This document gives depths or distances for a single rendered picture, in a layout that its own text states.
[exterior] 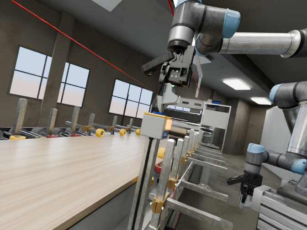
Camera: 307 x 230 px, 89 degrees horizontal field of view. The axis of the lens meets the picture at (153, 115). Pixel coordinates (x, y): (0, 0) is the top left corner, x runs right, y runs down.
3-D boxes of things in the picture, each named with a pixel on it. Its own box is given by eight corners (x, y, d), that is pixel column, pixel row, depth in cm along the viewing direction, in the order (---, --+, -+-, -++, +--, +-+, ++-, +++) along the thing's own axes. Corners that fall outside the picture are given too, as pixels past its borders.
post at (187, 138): (177, 197, 120) (190, 136, 121) (176, 200, 117) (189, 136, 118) (173, 196, 121) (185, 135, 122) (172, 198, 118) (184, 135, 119)
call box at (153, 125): (166, 140, 51) (172, 117, 51) (160, 142, 45) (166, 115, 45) (147, 135, 54) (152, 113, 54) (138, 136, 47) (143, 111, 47)
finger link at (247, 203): (251, 216, 81) (255, 198, 81) (239, 211, 83) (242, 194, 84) (250, 212, 84) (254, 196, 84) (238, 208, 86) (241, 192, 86)
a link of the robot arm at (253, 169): (246, 163, 84) (243, 160, 91) (244, 172, 84) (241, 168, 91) (262, 168, 81) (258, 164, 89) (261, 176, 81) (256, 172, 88)
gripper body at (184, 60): (185, 83, 43) (194, 40, 43) (156, 80, 46) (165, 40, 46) (189, 90, 50) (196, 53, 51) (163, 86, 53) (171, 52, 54)
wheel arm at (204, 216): (230, 231, 67) (232, 221, 67) (231, 236, 64) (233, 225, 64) (140, 194, 82) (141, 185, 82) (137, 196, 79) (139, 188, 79)
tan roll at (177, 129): (210, 140, 339) (211, 134, 340) (210, 140, 328) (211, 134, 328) (150, 126, 391) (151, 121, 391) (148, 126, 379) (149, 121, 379)
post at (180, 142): (169, 216, 97) (184, 139, 98) (167, 218, 94) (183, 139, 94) (163, 213, 98) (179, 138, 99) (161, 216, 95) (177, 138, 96)
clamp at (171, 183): (178, 183, 104) (180, 175, 104) (173, 190, 91) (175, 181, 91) (170, 180, 106) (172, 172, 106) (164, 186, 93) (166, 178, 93)
